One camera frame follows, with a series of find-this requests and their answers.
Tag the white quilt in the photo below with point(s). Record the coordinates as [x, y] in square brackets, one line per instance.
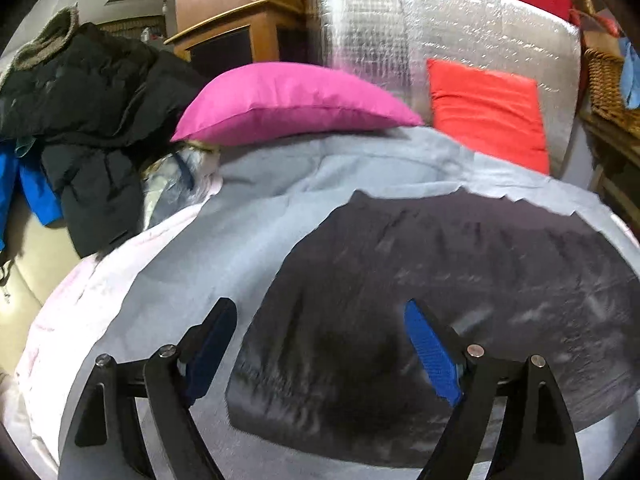
[75, 300]

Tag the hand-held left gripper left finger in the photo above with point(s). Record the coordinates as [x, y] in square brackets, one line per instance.
[210, 350]

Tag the clear plastic bag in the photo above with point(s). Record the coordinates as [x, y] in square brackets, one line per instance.
[170, 195]

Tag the beige fleece garment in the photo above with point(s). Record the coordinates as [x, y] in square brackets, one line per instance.
[50, 40]

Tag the wicker basket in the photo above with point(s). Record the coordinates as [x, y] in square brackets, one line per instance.
[605, 85]

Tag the dark quilted jacket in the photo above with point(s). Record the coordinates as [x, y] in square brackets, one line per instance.
[450, 260]

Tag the blue jacket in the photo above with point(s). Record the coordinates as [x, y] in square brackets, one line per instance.
[35, 190]

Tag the wooden table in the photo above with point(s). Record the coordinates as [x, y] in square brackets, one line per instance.
[615, 155]

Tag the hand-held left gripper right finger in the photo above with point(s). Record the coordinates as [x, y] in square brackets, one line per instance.
[432, 355]

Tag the cream sofa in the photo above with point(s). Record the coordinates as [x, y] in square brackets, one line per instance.
[25, 285]

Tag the blue cloth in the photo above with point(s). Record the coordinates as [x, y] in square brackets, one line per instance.
[631, 75]

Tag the grey bed sheet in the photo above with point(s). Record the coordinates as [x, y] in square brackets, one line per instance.
[200, 240]

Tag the pink pillow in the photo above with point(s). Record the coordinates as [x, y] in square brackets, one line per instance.
[290, 100]

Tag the silver foil mat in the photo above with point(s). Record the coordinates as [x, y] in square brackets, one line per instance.
[450, 25]

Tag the red-orange pillow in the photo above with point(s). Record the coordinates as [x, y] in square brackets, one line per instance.
[485, 110]

